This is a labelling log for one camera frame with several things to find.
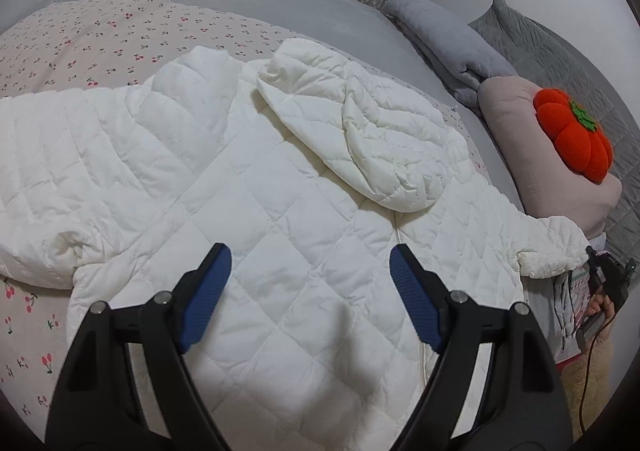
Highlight pink folded duvet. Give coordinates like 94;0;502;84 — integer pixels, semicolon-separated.
477;76;623;239

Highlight grey patterned clothes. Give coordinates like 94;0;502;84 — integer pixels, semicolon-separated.
552;237;608;354

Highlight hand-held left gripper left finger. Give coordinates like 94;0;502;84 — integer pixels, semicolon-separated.
45;242;236;451

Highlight orange pumpkin cushion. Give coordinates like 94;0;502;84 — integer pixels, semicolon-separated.
532;88;614;186

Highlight white quilted jacket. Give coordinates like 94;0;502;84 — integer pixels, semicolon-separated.
0;38;591;451

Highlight grey quilted pillow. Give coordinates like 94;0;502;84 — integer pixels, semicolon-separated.
469;0;640;277

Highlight person's right forearm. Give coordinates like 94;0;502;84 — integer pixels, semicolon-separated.
560;321;620;447

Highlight black cable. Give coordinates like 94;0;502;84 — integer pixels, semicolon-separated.
579;338;599;439

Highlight grey folded blanket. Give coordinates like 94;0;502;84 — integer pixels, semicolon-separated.
382;0;518;108

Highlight person's right hand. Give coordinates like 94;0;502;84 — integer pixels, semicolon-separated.
590;295;617;328

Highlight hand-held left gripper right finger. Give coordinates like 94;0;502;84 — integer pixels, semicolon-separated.
389;243;574;451

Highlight grey bed cover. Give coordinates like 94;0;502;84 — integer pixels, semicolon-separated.
0;0;526;216

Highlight cherry print bed sheet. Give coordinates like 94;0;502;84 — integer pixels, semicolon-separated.
0;0;488;432

